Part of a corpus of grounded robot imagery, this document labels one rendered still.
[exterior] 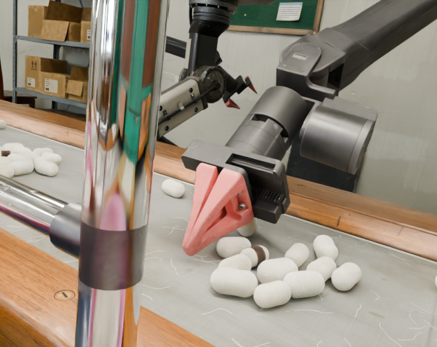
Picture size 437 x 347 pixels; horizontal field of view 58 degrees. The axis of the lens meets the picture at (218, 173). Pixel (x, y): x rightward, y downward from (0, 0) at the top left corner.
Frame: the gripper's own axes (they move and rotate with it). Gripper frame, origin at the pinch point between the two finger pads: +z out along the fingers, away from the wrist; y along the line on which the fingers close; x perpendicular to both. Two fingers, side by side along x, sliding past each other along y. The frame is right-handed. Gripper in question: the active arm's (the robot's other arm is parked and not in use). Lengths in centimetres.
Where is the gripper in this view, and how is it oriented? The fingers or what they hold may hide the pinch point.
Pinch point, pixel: (191, 244)
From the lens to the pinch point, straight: 35.2
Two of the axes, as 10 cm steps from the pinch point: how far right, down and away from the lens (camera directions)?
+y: 8.3, 2.5, -5.0
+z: -5.1, 7.1, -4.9
